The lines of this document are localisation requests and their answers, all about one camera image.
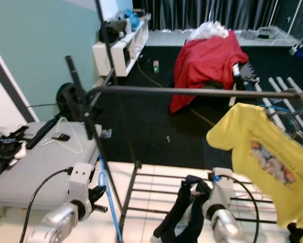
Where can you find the navy printed t-shirt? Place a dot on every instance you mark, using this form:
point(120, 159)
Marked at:
point(182, 217)

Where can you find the small flat black item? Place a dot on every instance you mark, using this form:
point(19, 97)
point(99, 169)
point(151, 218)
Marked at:
point(61, 136)

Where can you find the yellow printed t-shirt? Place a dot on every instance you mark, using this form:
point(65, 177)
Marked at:
point(248, 131)

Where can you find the long black bar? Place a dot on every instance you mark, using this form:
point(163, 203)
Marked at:
point(44, 132)

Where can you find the black backpack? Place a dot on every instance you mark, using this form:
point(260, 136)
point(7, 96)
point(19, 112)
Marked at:
point(73, 98)

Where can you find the black metal clothes rack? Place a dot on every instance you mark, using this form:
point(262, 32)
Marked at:
point(197, 91)

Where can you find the black white machine under cloth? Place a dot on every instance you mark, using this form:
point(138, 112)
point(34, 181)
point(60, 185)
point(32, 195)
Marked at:
point(245, 76)

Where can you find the red cloth cover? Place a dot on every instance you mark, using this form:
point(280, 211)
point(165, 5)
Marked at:
point(204, 63)

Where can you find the white low shelf unit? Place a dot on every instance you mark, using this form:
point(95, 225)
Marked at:
point(111, 63)

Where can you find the small grey device green light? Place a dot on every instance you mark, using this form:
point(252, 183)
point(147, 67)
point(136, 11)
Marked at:
point(155, 66)

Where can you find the white low platform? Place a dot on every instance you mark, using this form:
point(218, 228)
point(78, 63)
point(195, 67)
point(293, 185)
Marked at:
point(166, 39)

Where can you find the clear crumpled plastic bag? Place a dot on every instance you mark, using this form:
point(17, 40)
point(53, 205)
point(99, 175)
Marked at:
point(207, 31)

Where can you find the dark pleated curtain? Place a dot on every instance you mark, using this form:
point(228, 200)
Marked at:
point(212, 12)

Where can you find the blue item on shelf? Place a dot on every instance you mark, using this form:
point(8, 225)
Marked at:
point(132, 19)

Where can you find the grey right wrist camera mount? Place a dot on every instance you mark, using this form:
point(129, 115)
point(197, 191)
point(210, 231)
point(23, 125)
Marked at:
point(222, 185)

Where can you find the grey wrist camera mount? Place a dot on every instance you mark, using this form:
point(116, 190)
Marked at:
point(222, 185)
point(81, 177)

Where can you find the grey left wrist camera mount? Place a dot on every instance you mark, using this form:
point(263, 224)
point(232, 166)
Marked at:
point(81, 177)

